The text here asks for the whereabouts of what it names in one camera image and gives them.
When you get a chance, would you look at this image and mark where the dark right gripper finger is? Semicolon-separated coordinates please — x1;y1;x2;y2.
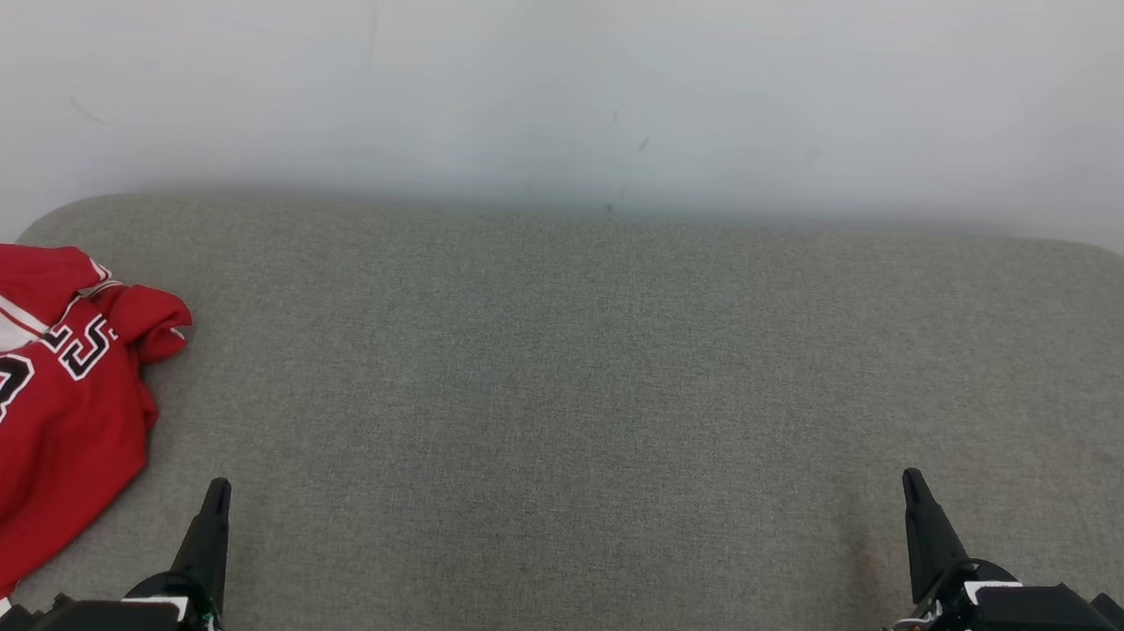
895;467;974;608

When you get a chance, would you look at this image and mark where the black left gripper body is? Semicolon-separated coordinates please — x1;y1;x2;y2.
0;563;270;631

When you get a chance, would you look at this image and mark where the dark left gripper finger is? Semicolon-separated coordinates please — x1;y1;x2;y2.
168;475;233;619

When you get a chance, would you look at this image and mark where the red Bulls 23 jersey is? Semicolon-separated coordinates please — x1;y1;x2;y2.
0;243;167;614

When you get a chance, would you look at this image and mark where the grey fabric sofa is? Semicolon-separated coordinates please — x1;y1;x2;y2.
0;183;1124;631

